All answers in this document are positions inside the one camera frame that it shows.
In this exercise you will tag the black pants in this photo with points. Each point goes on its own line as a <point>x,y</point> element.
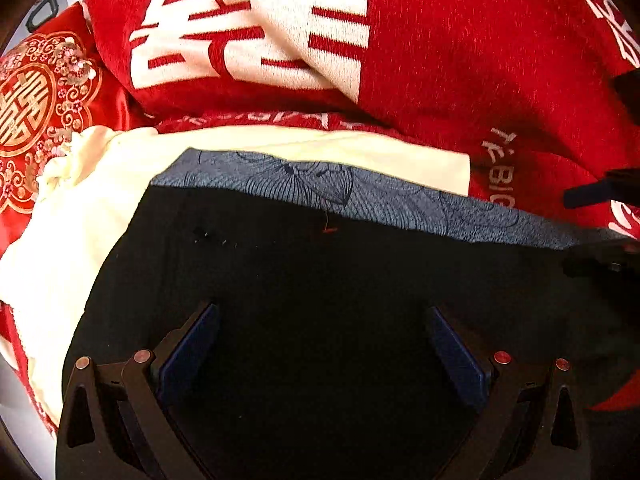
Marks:
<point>316,360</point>

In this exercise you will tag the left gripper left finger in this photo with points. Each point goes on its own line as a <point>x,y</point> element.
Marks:
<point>114,427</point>

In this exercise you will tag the cream white cloth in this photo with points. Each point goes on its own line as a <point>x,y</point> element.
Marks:
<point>88,197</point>

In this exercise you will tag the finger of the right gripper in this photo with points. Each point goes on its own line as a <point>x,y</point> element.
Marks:
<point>620,185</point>

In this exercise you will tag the red blanket white characters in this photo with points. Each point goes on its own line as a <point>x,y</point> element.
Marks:
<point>521,89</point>

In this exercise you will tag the red gold embroidered pillow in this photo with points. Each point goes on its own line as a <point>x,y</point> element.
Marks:
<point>53,85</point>

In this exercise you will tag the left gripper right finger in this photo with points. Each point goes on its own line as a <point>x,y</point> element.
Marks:
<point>528,421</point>

